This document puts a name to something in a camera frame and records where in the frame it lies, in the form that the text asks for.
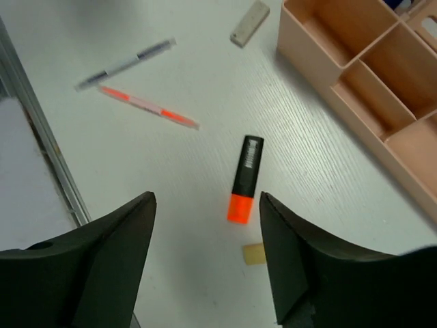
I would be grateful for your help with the small tan eraser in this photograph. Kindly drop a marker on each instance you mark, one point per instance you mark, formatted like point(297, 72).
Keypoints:
point(254, 254)

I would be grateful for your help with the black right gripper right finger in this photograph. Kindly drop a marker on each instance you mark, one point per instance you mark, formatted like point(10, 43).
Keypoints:
point(320, 280)

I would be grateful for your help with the peach plastic file organizer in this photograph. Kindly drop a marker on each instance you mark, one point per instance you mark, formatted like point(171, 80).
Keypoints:
point(376, 68)

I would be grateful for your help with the white rectangular eraser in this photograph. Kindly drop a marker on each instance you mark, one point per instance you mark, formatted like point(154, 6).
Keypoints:
point(249, 23)

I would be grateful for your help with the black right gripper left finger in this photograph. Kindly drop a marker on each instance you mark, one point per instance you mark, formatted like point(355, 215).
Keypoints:
point(88, 277)

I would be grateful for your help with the orange black highlighter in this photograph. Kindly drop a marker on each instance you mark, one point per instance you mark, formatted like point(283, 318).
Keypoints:
point(245, 181)

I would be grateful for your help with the orange clear pen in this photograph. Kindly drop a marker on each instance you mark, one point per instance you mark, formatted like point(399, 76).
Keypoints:
point(149, 106)

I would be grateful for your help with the clear grey pen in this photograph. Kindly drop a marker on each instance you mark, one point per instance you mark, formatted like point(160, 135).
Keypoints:
point(142, 56)

